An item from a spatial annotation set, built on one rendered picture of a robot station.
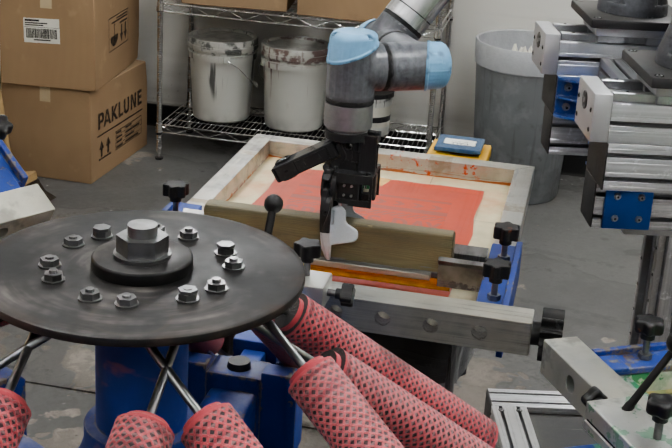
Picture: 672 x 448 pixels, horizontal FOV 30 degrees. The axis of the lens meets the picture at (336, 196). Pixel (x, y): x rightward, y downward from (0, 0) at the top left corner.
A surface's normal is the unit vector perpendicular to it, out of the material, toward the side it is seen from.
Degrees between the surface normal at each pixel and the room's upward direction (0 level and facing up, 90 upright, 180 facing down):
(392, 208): 0
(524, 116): 93
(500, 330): 90
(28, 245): 0
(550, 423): 0
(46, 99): 89
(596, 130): 90
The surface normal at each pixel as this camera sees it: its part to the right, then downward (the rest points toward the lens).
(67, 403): 0.06, -0.94
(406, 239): -0.22, 0.32
